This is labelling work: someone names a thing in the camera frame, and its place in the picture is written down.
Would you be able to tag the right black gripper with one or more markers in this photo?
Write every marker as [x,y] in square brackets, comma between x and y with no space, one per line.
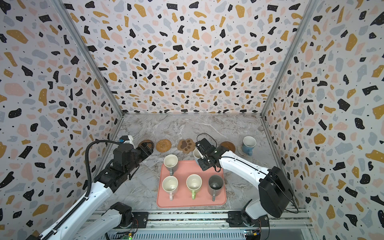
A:
[205,156]

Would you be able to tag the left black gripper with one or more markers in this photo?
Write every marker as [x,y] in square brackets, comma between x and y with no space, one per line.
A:
[141,150]

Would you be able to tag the white mug blue handle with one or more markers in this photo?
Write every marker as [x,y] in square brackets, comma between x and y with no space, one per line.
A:
[196,155]

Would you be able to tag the dark brown round coaster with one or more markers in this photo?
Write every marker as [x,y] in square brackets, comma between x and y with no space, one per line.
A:
[146,144]
[230,146]

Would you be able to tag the woven tan round coaster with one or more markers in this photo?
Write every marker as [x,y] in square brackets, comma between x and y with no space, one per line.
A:
[163,146]

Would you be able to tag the white mug grey handle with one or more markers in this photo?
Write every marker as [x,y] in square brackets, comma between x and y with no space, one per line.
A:
[171,163]

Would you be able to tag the light blue mug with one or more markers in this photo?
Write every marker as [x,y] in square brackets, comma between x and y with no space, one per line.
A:
[248,146]

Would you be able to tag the white mug pink handle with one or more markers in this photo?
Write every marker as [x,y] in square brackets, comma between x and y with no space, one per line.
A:
[170,185]

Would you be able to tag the clear patterned round coaster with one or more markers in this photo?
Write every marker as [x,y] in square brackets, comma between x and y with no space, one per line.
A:
[240,151]

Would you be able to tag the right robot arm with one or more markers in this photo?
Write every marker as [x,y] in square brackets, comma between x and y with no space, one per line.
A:
[275,192]

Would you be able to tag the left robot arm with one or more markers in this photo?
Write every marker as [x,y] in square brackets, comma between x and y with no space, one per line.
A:
[69,224]

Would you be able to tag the brown paw print coaster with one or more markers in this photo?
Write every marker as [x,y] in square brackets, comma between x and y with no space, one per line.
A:
[186,146]

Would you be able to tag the grey metal mug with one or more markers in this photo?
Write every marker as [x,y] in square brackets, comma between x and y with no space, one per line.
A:
[216,185]

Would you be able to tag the pink rectangular tray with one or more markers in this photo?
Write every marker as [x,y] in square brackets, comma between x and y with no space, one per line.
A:
[183,197]

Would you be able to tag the white mug green handle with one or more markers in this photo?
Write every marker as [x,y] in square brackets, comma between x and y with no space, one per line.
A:
[194,183]

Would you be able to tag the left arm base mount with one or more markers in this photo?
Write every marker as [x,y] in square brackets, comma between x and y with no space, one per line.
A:
[135,220]

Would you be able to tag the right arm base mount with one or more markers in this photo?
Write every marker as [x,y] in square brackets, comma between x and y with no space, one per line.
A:
[242,220]

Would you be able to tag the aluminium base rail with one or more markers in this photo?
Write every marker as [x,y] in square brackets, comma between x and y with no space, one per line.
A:
[195,225]

